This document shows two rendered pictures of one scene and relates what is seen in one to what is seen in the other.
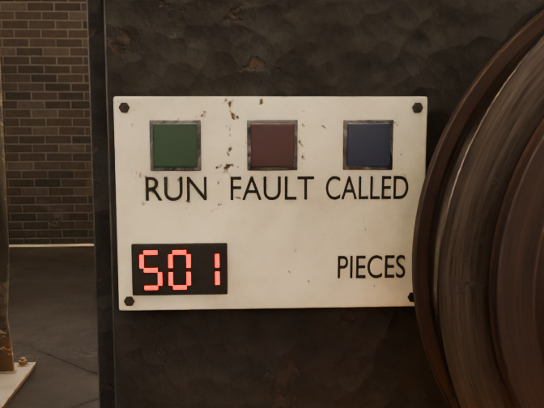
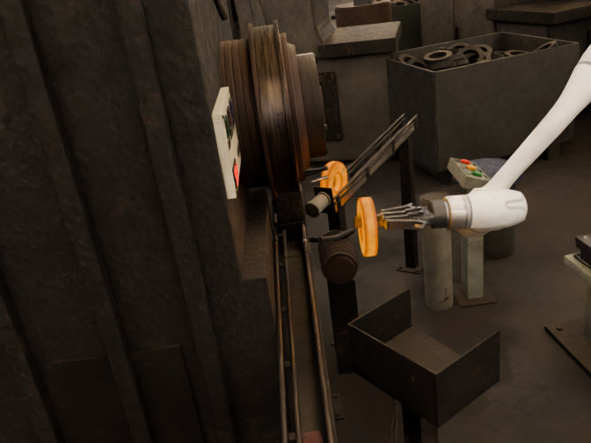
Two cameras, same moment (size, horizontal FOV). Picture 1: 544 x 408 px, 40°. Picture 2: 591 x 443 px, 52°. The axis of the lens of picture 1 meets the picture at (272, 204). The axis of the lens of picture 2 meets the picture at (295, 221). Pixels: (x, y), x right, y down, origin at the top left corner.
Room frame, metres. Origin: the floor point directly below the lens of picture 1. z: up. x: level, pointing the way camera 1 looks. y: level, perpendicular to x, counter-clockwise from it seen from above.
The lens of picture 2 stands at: (0.42, 1.30, 1.52)
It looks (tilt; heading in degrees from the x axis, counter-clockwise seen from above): 24 degrees down; 274
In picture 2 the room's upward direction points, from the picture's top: 8 degrees counter-clockwise
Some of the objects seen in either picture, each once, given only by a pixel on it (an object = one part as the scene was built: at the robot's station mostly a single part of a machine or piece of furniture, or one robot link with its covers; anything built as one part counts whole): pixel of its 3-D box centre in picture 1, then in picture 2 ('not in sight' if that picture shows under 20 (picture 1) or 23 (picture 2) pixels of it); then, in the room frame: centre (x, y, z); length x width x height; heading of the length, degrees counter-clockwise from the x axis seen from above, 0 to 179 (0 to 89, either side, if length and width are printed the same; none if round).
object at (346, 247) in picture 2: not in sight; (342, 302); (0.42, -0.68, 0.27); 0.22 x 0.13 x 0.53; 93
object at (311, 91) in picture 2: not in sight; (312, 105); (0.44, -0.35, 1.11); 0.28 x 0.06 x 0.28; 93
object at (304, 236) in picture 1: (271, 203); (228, 139); (0.63, 0.00, 1.15); 0.26 x 0.02 x 0.18; 93
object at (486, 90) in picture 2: not in sight; (472, 102); (-0.61, -2.86, 0.39); 1.03 x 0.83 x 0.77; 18
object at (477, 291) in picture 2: not in sight; (471, 232); (-0.16, -1.06, 0.31); 0.24 x 0.16 x 0.62; 93
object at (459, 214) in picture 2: not in sight; (455, 213); (0.10, -0.17, 0.83); 0.09 x 0.06 x 0.09; 93
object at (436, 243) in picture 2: not in sight; (437, 251); (0.00, -1.02, 0.26); 0.12 x 0.12 x 0.52
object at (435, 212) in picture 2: not in sight; (426, 214); (0.18, -0.16, 0.83); 0.09 x 0.08 x 0.07; 3
